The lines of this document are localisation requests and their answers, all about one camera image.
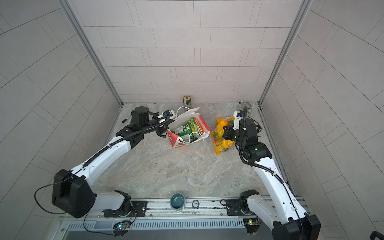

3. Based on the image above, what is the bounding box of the red white paper gift bag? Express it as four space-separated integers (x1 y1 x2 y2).
168 107 211 148

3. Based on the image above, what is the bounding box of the green white snack packet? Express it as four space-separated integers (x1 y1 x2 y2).
171 118 200 143

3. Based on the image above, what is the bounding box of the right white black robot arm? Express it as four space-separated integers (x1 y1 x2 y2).
223 114 321 240

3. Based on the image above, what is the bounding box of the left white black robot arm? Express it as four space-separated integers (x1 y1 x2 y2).
51 107 176 219

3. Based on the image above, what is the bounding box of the striped ceramic mug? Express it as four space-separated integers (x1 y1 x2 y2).
238 100 253 113

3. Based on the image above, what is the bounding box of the green white drink can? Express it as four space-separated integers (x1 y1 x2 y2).
183 96 192 108

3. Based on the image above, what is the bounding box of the orange snack packet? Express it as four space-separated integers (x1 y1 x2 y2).
194 118 205 135

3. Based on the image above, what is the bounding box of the blue white poker chip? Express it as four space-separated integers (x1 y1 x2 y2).
192 200 200 209

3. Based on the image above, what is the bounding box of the right circuit board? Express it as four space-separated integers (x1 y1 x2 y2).
243 218 261 234

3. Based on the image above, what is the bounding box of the circuit board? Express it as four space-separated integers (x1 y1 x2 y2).
243 218 261 234
113 221 132 237

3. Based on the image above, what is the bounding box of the left circuit board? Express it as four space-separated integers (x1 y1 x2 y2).
113 221 132 237

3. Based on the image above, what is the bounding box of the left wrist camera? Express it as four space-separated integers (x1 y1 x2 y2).
158 110 176 119

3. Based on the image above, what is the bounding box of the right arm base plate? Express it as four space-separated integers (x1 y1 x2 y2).
220 199 256 216

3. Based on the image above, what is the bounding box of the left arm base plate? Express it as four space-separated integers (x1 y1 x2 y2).
102 201 148 218

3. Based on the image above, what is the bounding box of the aluminium rail frame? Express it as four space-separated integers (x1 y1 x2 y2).
53 195 322 240

